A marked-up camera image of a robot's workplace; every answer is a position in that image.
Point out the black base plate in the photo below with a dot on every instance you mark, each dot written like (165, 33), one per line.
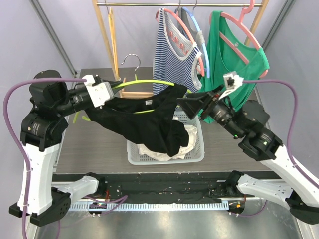
(158, 188)

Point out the black tank top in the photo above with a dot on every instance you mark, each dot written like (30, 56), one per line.
(147, 121)

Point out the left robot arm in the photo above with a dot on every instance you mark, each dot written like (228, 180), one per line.
(40, 140)

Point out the white plastic laundry basket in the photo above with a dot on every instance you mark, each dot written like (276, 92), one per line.
(194, 155)

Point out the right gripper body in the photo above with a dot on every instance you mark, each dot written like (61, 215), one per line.
(206, 106)

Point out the pink hanger under striped top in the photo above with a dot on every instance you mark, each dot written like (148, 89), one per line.
(184, 32)

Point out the green tank top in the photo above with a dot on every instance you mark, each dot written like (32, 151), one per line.
(223, 59)

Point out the blue white striped tank top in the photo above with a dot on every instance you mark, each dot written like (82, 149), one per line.
(174, 62)

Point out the lime green hanger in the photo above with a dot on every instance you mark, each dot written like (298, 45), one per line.
(123, 84)

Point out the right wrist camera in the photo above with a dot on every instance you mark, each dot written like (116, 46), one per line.
(232, 82)

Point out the white slotted cable duct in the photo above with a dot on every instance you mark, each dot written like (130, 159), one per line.
(88, 206)

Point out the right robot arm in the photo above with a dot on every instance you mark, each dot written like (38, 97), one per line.
(298, 195)

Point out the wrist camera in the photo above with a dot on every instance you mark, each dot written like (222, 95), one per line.
(99, 91)
(232, 82)

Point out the wooden clothes rack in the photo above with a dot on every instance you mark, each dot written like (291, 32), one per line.
(247, 8)

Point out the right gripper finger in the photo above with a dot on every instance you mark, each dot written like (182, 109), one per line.
(213, 92)
(192, 106)

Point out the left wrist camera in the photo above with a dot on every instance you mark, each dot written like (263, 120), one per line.
(99, 91)

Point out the yellow plastic hanger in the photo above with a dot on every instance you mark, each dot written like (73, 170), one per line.
(111, 22)

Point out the grey tank top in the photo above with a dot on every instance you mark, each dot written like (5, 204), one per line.
(192, 25)

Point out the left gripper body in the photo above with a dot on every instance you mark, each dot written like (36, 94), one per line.
(76, 96)

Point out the blue plastic hanger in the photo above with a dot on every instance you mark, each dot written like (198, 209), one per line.
(205, 59)

